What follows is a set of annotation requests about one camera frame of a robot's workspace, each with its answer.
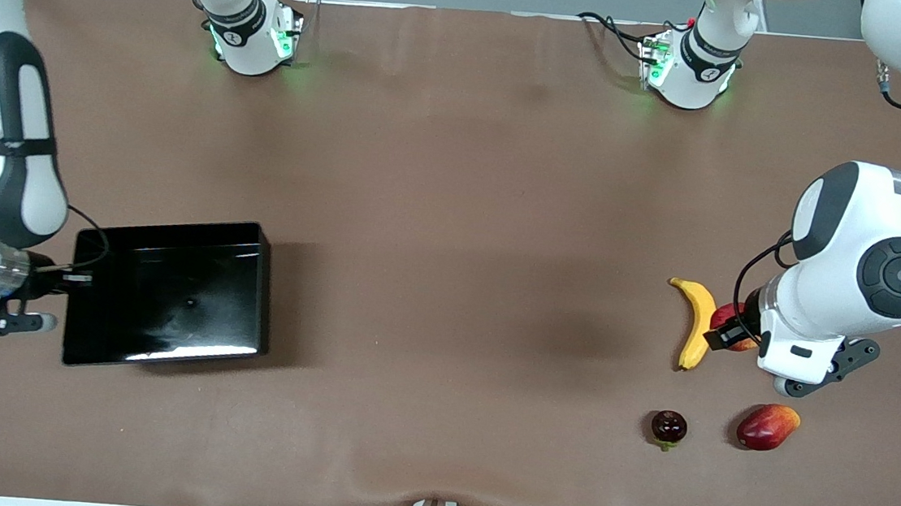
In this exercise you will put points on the yellow banana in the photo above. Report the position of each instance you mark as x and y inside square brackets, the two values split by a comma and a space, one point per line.
[693, 352]

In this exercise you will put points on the black plastic box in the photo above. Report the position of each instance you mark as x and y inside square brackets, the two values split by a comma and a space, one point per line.
[169, 302]

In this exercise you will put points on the brown table cover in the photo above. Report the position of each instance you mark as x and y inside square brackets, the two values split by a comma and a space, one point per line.
[437, 407]

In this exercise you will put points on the red yellow apple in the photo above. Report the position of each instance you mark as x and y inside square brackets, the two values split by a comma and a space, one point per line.
[726, 314]

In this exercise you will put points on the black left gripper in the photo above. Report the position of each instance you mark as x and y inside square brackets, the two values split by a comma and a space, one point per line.
[748, 320]

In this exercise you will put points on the dark purple mangosteen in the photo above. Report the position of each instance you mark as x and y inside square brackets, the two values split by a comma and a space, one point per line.
[669, 427]

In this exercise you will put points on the red yellow mango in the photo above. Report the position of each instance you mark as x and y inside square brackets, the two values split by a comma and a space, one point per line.
[765, 429]

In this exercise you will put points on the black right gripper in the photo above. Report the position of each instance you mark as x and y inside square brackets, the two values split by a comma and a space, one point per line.
[42, 281]

